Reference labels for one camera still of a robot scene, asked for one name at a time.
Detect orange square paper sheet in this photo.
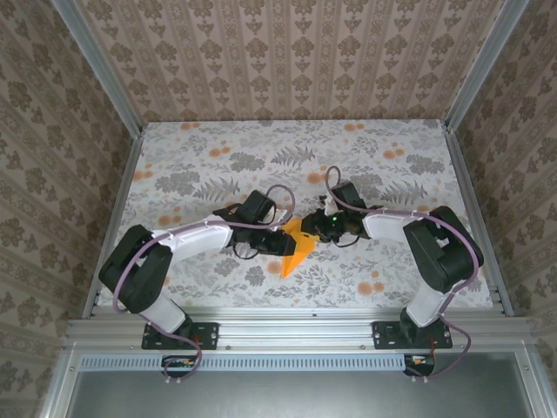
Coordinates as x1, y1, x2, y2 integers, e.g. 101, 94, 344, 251
280, 218, 318, 279

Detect grey metal sheet panel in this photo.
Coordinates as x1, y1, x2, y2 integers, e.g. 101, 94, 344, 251
64, 369, 539, 418

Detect floral patterned table cover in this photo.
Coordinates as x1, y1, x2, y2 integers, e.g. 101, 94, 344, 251
97, 120, 495, 308

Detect black connector board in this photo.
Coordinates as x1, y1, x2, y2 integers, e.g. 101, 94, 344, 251
161, 354, 198, 379
402, 353, 436, 378

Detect aluminium front frame rail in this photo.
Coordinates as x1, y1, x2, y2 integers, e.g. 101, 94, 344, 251
64, 307, 530, 350

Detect white slotted cable duct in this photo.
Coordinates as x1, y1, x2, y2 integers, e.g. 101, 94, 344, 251
80, 353, 408, 372

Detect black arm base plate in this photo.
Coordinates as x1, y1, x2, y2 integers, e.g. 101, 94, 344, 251
141, 320, 219, 351
372, 320, 453, 351

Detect aluminium table side rail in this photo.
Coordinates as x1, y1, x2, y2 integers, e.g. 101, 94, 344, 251
443, 125, 514, 317
82, 130, 144, 319

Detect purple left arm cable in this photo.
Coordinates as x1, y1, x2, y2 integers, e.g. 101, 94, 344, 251
112, 185, 297, 385

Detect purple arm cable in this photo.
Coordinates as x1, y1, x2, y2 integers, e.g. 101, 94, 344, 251
112, 185, 297, 385
325, 165, 485, 384

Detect aluminium upright post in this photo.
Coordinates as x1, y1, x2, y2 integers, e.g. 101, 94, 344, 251
443, 0, 530, 131
50, 0, 144, 138

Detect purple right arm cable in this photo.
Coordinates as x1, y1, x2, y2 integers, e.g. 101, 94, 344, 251
325, 165, 485, 384

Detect aluminium lower frame bar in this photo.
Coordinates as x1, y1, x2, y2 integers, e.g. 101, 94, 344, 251
37, 343, 84, 418
515, 350, 550, 418

